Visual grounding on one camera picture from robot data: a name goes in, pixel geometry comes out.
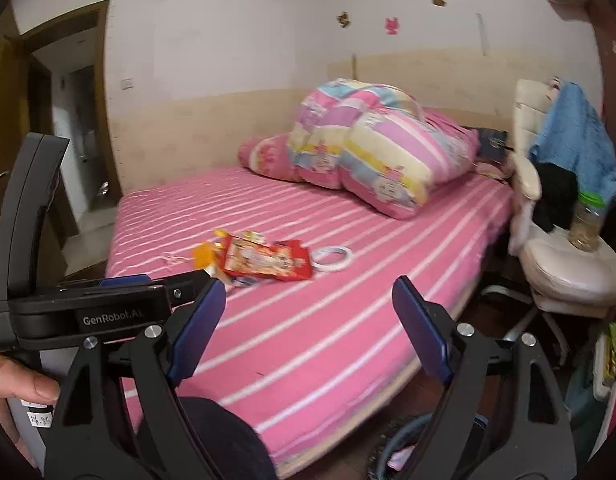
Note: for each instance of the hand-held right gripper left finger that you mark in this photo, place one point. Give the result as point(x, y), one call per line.
point(198, 330)

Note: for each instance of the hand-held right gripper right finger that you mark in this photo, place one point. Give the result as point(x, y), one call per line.
point(423, 330)

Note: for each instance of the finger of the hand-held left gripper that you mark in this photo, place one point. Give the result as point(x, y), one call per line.
point(125, 280)
point(185, 287)

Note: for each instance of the orange snack packet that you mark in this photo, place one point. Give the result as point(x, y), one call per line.
point(205, 255)

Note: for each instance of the red snack packet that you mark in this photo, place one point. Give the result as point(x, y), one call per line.
point(268, 260)

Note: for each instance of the dark round trash bin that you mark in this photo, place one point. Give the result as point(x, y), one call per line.
point(385, 447)

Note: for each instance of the person's left hand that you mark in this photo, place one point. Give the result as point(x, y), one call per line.
point(18, 380)

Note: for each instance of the small yellow wrapper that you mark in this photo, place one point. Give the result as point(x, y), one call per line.
point(254, 235)

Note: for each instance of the white tape roll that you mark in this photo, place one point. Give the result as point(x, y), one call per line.
point(333, 266)

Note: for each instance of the pink striped bed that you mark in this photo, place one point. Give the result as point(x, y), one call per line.
point(313, 350)

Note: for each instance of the dark cloth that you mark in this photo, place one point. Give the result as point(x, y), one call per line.
point(238, 445)

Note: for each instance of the pink printed pillow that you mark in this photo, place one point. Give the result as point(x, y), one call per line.
point(263, 157)

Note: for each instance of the white office chair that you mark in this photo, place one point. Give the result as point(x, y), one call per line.
point(563, 270)

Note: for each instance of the colourful patchwork quilt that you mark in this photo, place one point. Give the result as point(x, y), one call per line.
point(388, 160)

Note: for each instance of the colourful storage bag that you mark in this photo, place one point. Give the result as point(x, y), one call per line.
point(608, 360)

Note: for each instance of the black cloth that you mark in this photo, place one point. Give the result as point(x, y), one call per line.
point(555, 195)

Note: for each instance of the clear jar with green lid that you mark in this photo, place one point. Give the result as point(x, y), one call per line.
point(585, 225)

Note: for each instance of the wooden door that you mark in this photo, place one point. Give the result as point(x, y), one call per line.
point(8, 110)

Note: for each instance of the blue cloth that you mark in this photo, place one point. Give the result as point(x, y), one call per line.
point(578, 130)

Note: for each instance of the wooden door frame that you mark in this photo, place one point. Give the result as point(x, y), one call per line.
point(112, 110)

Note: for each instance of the white light switch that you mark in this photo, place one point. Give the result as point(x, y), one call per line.
point(128, 83)

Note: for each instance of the white wall strip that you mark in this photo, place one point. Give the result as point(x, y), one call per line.
point(482, 35)

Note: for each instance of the pink wall sticker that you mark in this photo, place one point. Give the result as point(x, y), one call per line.
point(391, 26)

